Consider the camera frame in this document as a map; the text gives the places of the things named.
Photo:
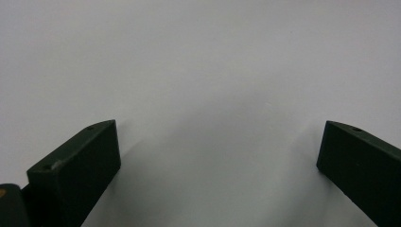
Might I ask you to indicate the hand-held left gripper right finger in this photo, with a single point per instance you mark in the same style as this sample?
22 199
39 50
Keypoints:
362 167

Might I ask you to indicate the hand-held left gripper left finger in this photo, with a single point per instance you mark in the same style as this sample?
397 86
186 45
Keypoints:
75 170

